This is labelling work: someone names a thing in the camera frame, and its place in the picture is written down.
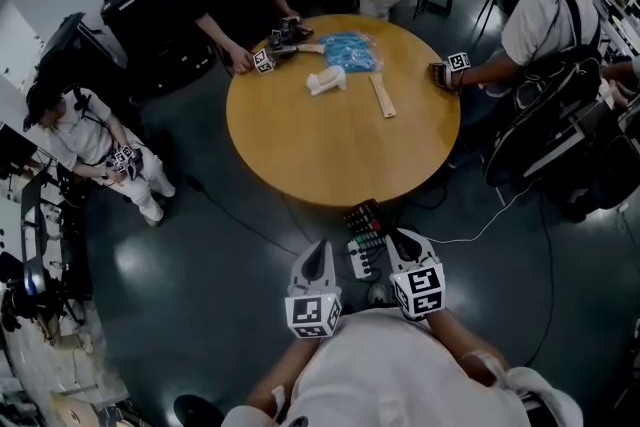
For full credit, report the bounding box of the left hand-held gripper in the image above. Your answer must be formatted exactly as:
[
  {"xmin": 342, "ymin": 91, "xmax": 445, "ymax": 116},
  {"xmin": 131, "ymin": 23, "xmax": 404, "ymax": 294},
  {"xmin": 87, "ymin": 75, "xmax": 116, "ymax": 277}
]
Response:
[{"xmin": 284, "ymin": 238, "xmax": 344, "ymax": 340}]

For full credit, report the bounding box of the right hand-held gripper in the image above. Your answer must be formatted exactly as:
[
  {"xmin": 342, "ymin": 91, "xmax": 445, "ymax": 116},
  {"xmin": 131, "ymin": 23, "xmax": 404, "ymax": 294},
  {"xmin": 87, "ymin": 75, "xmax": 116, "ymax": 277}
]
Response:
[{"xmin": 384, "ymin": 227, "xmax": 447, "ymax": 321}]

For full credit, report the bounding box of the black calculator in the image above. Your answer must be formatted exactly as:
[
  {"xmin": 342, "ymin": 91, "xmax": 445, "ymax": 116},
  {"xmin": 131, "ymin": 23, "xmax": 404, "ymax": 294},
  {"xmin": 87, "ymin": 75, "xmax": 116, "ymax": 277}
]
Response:
[{"xmin": 342, "ymin": 198, "xmax": 397, "ymax": 254}]

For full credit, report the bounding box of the person's left forearm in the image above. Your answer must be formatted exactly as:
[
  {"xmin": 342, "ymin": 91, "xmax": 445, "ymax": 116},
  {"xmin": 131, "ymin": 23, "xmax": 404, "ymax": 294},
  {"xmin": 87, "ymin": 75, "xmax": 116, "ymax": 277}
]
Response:
[{"xmin": 247, "ymin": 337, "xmax": 326, "ymax": 416}]

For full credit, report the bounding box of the person's right forearm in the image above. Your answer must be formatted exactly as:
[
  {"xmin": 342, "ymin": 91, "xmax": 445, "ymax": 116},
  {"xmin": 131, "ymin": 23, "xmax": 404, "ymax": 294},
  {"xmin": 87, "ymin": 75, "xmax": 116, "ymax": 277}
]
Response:
[{"xmin": 424, "ymin": 309, "xmax": 511, "ymax": 386}]

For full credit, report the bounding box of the white power strip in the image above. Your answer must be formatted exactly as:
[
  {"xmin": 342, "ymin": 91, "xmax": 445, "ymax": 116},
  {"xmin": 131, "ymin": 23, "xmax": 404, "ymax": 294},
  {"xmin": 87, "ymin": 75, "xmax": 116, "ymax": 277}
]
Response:
[{"xmin": 347, "ymin": 237, "xmax": 389, "ymax": 281}]

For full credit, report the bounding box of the person's white shirt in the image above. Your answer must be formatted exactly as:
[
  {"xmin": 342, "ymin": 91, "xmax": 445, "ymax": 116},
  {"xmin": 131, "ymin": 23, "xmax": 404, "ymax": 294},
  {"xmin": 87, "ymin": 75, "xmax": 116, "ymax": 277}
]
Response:
[{"xmin": 222, "ymin": 307, "xmax": 584, "ymax": 427}]

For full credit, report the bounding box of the black round stool base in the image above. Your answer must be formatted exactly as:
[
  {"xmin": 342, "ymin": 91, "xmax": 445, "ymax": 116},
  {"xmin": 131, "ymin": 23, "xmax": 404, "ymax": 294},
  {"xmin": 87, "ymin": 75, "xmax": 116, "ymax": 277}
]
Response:
[{"xmin": 173, "ymin": 393, "xmax": 226, "ymax": 427}]

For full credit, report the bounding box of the wooden ruler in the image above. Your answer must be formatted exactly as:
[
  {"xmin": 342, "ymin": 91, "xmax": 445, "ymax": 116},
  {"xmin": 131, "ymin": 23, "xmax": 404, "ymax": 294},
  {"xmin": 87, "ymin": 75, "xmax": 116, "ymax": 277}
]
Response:
[{"xmin": 368, "ymin": 74, "xmax": 398, "ymax": 119}]

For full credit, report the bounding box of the blue plastic packet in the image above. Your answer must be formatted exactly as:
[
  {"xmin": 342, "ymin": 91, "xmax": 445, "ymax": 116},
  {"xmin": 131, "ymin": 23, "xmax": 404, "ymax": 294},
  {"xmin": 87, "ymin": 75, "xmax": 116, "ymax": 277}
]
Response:
[{"xmin": 318, "ymin": 30, "xmax": 384, "ymax": 72}]

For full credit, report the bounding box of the brown cardboard box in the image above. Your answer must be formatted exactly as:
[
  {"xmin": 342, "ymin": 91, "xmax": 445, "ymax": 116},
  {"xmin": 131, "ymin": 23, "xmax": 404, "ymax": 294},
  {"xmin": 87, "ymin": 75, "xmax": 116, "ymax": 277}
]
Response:
[{"xmin": 49, "ymin": 392, "xmax": 101, "ymax": 427}]

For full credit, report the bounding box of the black monitor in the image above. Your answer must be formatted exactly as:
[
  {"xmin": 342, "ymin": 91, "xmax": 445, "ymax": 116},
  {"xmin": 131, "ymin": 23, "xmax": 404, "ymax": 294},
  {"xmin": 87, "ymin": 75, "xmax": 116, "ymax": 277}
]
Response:
[{"xmin": 0, "ymin": 122, "xmax": 39, "ymax": 176}]

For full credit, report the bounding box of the black bin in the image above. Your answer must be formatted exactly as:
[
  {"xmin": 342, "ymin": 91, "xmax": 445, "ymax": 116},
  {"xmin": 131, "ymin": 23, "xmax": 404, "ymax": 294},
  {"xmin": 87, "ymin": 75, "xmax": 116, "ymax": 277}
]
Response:
[{"xmin": 101, "ymin": 0, "xmax": 221, "ymax": 91}]

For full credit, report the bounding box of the white floor cable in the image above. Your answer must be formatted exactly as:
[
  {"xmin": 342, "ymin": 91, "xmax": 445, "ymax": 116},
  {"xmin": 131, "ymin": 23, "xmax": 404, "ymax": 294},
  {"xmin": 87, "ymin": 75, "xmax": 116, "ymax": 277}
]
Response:
[{"xmin": 422, "ymin": 187, "xmax": 544, "ymax": 245}]

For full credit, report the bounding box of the white right arm strap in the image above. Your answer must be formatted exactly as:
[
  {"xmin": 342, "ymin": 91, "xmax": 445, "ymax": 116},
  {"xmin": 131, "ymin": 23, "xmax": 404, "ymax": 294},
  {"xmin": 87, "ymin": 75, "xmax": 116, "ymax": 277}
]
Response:
[{"xmin": 459, "ymin": 349, "xmax": 509, "ymax": 389}]

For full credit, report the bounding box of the white arm strap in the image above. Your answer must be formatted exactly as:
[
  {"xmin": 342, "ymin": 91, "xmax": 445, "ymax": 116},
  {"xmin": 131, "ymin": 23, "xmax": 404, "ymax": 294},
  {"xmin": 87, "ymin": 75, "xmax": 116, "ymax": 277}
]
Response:
[
  {"xmin": 459, "ymin": 349, "xmax": 509, "ymax": 389},
  {"xmin": 269, "ymin": 384, "xmax": 289, "ymax": 421}
]

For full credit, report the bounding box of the white left arm strap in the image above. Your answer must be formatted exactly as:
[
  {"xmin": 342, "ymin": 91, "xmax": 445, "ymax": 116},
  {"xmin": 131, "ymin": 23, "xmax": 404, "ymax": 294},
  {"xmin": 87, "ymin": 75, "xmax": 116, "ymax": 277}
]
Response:
[{"xmin": 269, "ymin": 384, "xmax": 289, "ymax": 421}]

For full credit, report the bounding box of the black floor cable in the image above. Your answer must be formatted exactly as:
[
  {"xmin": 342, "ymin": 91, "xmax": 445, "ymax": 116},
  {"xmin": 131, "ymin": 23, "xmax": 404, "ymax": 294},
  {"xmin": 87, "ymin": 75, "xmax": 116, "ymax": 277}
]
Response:
[{"xmin": 185, "ymin": 174, "xmax": 301, "ymax": 256}]

